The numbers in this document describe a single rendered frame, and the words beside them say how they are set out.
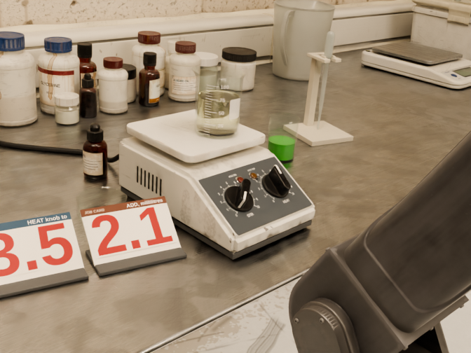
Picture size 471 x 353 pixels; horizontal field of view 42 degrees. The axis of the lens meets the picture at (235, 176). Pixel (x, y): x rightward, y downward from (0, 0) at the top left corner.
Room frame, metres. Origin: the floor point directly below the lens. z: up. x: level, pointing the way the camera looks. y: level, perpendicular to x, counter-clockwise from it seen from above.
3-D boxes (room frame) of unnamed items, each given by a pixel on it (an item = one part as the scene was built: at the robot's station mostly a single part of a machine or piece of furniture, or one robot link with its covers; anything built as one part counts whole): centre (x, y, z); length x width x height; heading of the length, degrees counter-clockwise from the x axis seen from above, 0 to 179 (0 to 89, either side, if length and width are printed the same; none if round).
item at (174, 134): (0.67, 0.05, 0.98); 0.12 x 0.12 x 0.01; 46
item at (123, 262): (0.53, 0.10, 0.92); 0.09 x 0.06 x 0.04; 121
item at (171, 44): (1.14, 0.13, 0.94); 0.03 x 0.03 x 0.09
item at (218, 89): (0.66, 0.03, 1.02); 0.06 x 0.05 x 0.08; 80
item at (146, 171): (0.65, 0.03, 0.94); 0.22 x 0.13 x 0.08; 46
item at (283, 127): (0.83, -0.06, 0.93); 0.04 x 0.04 x 0.06
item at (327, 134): (0.93, -0.13, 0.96); 0.08 x 0.08 x 0.13; 31
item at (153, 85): (1.02, 0.16, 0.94); 0.04 x 0.04 x 0.09
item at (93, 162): (0.71, 0.18, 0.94); 0.03 x 0.03 x 0.07
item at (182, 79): (1.07, 0.11, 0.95); 0.06 x 0.06 x 0.10
